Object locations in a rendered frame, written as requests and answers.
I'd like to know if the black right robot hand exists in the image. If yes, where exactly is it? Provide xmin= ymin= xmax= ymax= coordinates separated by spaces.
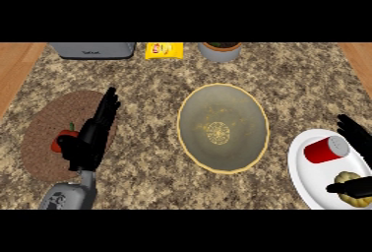
xmin=325 ymin=113 xmax=372 ymax=200

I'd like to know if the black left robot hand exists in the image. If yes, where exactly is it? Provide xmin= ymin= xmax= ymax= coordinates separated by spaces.
xmin=55 ymin=86 xmax=123 ymax=172

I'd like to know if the red can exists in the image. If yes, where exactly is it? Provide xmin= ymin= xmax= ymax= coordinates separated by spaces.
xmin=303 ymin=135 xmax=351 ymax=164

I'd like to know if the white plate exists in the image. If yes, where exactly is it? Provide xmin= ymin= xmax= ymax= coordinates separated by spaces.
xmin=286 ymin=128 xmax=372 ymax=211

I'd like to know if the grey bowl with yellow rim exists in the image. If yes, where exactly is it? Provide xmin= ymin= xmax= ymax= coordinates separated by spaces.
xmin=176 ymin=83 xmax=272 ymax=175

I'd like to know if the red bell pepper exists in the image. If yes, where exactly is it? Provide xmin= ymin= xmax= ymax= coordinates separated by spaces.
xmin=49 ymin=121 xmax=81 ymax=154

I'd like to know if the brown round woven placemat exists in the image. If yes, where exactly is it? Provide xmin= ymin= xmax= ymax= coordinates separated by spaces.
xmin=19 ymin=90 xmax=118 ymax=183

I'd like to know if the yellow squash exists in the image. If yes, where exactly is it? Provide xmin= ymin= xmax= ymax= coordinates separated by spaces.
xmin=334 ymin=170 xmax=372 ymax=209

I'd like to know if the grey toaster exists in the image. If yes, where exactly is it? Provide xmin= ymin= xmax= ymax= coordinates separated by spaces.
xmin=46 ymin=42 xmax=139 ymax=61

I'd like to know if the yellow snack bag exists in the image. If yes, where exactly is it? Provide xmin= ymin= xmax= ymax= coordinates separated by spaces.
xmin=143 ymin=42 xmax=185 ymax=60

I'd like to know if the grey plant pot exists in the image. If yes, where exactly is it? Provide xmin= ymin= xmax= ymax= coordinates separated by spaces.
xmin=196 ymin=42 xmax=242 ymax=63

